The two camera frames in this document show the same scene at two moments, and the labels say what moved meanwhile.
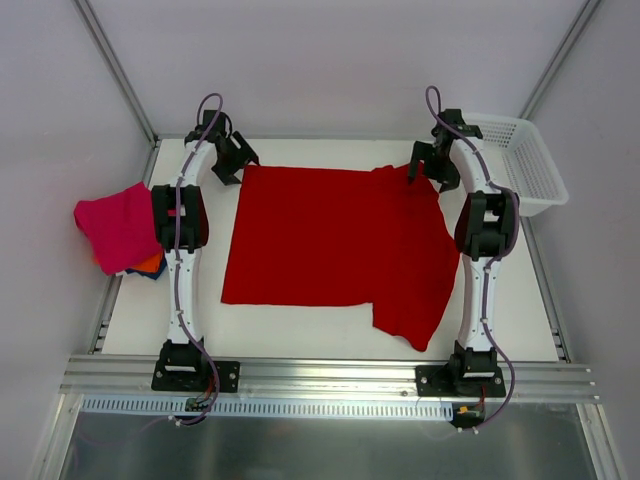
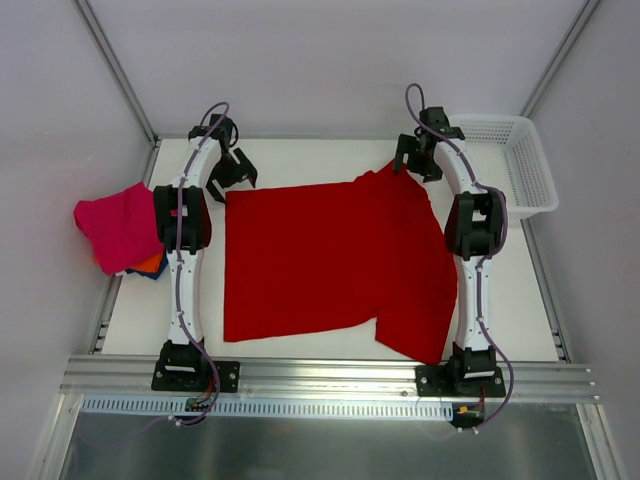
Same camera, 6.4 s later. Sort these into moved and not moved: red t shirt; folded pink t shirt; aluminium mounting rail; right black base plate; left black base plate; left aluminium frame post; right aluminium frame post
Moved: red t shirt
Not moved: right aluminium frame post; right black base plate; left aluminium frame post; left black base plate; folded pink t shirt; aluminium mounting rail
